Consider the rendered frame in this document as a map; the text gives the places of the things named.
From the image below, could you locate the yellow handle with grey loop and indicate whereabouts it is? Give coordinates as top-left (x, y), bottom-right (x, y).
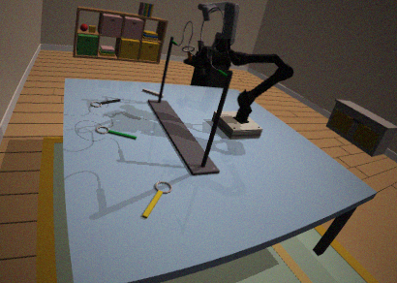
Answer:
top-left (142, 181), bottom-right (172, 218)

